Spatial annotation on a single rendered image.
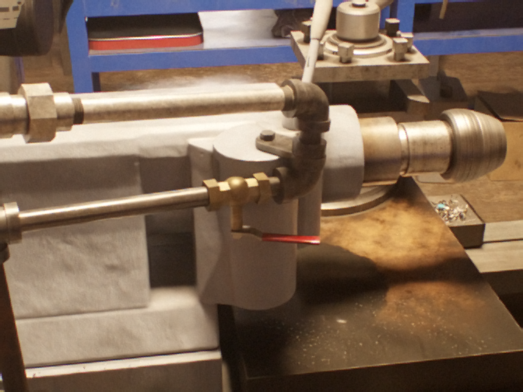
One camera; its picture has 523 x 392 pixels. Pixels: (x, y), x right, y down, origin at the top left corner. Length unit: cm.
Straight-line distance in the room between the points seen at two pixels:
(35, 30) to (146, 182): 80
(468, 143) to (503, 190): 239
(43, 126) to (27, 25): 97
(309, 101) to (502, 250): 63
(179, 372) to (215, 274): 11
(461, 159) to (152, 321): 39
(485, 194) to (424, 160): 234
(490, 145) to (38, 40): 95
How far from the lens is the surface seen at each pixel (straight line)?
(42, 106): 62
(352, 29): 113
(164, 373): 86
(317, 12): 84
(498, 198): 325
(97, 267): 84
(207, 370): 86
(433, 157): 93
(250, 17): 304
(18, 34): 159
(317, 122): 73
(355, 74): 109
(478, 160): 94
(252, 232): 75
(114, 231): 83
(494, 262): 124
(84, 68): 269
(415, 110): 111
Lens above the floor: 148
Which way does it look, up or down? 28 degrees down
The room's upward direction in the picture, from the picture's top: straight up
